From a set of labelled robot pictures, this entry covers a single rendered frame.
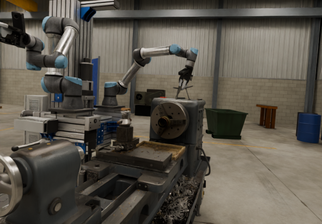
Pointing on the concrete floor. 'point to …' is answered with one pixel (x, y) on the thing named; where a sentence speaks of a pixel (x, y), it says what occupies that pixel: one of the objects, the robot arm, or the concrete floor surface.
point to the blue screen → (96, 78)
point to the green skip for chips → (224, 123)
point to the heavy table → (267, 116)
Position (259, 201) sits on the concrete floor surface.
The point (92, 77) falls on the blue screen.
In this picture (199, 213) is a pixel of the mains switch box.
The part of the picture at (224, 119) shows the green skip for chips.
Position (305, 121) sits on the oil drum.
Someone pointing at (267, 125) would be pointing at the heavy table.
